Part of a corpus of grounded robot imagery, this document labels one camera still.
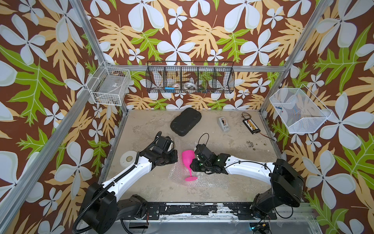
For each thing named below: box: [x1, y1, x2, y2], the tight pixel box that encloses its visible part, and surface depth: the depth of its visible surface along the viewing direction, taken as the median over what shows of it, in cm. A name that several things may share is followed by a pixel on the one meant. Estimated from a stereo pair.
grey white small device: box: [218, 117, 230, 133], surface depth 110 cm
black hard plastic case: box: [170, 107, 203, 137], surface depth 109 cm
